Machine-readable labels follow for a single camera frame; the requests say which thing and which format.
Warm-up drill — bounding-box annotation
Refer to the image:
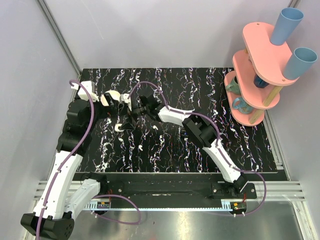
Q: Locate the cream round bowl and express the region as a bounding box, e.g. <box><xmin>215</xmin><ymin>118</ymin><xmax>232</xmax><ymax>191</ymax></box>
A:
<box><xmin>100</xmin><ymin>90</ymin><xmax>121</xmax><ymax>107</ymax></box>

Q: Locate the blue cup rear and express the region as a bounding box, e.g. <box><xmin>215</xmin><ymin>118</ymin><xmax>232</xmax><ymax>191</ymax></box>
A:
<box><xmin>270</xmin><ymin>7</ymin><xmax>304</xmax><ymax>46</ymax></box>

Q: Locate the white earbud case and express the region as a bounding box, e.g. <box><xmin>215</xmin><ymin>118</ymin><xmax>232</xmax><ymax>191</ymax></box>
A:
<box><xmin>114</xmin><ymin>123</ymin><xmax>124</xmax><ymax>133</ymax></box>

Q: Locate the pink three tier shelf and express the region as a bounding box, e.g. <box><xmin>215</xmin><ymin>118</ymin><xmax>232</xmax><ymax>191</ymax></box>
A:
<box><xmin>224</xmin><ymin>22</ymin><xmax>295</xmax><ymax>127</ymax></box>

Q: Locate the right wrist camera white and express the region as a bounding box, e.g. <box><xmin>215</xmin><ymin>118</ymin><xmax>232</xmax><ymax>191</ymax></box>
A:
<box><xmin>119</xmin><ymin>93</ymin><xmax>132</xmax><ymax>111</ymax></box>

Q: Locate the black marble mat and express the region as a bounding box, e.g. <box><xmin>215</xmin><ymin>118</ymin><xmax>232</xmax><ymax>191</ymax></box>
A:
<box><xmin>77</xmin><ymin>67</ymin><xmax>281</xmax><ymax>174</ymax></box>

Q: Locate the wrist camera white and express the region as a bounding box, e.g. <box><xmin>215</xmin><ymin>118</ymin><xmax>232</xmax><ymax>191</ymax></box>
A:
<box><xmin>119</xmin><ymin>93</ymin><xmax>132</xmax><ymax>111</ymax></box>
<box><xmin>69</xmin><ymin>80</ymin><xmax>99</xmax><ymax>103</ymax></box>

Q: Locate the green ceramic mug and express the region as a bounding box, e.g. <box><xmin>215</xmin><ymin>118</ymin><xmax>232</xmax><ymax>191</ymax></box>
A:
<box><xmin>225</xmin><ymin>76</ymin><xmax>241</xmax><ymax>96</ymax></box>

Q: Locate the blue patterned mug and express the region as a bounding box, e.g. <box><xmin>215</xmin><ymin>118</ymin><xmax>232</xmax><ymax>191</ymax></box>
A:
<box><xmin>232</xmin><ymin>97</ymin><xmax>254</xmax><ymax>115</ymax></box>

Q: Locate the blue cup front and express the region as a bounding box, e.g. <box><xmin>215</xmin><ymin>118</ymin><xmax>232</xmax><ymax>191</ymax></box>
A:
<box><xmin>283</xmin><ymin>47</ymin><xmax>318</xmax><ymax>81</ymax></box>

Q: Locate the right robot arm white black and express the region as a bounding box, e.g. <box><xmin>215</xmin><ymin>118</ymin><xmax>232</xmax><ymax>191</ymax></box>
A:
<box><xmin>118</xmin><ymin>94</ymin><xmax>248</xmax><ymax>199</ymax></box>

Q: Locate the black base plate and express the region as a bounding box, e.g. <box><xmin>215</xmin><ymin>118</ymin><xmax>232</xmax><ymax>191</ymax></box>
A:
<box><xmin>99</xmin><ymin>172</ymin><xmax>257</xmax><ymax>200</ymax></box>

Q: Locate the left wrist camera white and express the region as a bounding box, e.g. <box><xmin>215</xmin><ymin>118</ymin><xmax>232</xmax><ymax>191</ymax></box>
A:
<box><xmin>69</xmin><ymin>80</ymin><xmax>99</xmax><ymax>103</ymax></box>

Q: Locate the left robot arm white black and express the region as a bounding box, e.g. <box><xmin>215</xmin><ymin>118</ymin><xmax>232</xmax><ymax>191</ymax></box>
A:
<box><xmin>20</xmin><ymin>96</ymin><xmax>119</xmax><ymax>240</ymax></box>

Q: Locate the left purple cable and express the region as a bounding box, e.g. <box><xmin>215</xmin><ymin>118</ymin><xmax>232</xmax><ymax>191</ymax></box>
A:
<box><xmin>34</xmin><ymin>79</ymin><xmax>142</xmax><ymax>240</ymax></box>

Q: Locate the dark blue cup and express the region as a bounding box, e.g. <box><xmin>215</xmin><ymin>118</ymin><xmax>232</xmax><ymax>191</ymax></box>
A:
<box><xmin>253</xmin><ymin>74</ymin><xmax>269</xmax><ymax>89</ymax></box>

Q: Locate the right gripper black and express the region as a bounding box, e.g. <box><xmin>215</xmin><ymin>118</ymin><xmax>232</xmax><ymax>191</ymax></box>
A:
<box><xmin>119</xmin><ymin>102</ymin><xmax>150</xmax><ymax>131</ymax></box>

